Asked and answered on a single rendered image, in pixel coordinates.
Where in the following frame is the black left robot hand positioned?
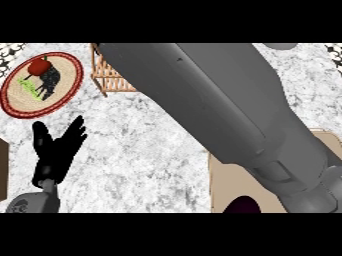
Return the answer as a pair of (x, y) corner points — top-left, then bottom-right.
(30, 114), (90, 188)

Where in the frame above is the dark grey lumpy food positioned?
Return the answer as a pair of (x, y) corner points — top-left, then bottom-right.
(34, 64), (64, 102)

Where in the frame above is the grey rounded object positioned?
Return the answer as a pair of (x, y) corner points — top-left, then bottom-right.
(263, 42), (300, 51)

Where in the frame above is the beige tray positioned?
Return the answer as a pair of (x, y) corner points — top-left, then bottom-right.
(207, 127), (342, 214)

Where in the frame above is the round red-rimmed woven plate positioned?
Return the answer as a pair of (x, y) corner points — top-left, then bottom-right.
(0, 51), (86, 120)

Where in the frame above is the red apple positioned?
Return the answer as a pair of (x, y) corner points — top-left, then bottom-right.
(27, 55), (54, 77)

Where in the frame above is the green leafy vegetable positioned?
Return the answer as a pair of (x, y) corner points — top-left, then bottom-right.
(15, 76), (46, 102)

